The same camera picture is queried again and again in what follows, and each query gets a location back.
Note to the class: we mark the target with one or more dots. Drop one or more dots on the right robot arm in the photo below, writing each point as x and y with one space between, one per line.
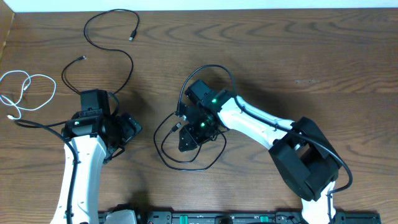
305 159

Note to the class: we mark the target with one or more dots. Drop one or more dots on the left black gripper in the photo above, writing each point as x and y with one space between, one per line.
131 127

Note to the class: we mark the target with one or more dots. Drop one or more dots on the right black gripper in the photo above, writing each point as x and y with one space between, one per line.
192 138

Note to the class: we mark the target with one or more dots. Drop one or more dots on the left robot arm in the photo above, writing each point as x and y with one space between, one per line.
93 137

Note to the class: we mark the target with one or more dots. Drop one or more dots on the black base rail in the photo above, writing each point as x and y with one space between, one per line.
131 217

